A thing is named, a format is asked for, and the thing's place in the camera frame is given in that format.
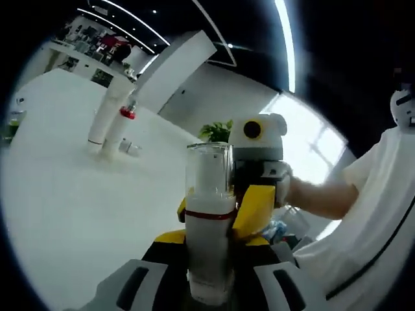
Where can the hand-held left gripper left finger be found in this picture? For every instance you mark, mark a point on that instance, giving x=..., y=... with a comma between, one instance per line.
x=172, y=278

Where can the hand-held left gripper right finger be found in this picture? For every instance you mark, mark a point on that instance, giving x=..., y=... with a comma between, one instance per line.
x=249, y=282

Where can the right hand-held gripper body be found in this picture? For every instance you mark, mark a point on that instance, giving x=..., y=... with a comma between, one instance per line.
x=256, y=152

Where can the clear cap white skincare bottle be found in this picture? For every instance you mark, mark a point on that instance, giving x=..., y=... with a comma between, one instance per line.
x=207, y=246

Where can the red collar skincare pump bottle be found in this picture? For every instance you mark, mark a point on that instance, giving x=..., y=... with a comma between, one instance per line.
x=116, y=136

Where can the white skincare tube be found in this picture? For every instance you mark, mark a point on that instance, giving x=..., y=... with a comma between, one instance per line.
x=103, y=120

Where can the clear plastic container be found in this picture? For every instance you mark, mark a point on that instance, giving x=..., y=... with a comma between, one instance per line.
x=291, y=223

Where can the potted green plant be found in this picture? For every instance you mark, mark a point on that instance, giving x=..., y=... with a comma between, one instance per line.
x=214, y=131

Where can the small clear plastic cap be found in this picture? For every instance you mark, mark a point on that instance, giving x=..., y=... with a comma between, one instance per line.
x=128, y=147

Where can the person's white shirt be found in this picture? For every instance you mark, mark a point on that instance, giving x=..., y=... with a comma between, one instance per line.
x=373, y=226

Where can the white chest device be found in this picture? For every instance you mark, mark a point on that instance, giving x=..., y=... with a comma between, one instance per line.
x=400, y=113

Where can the small clear dark packet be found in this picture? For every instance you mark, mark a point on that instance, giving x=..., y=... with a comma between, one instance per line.
x=20, y=100

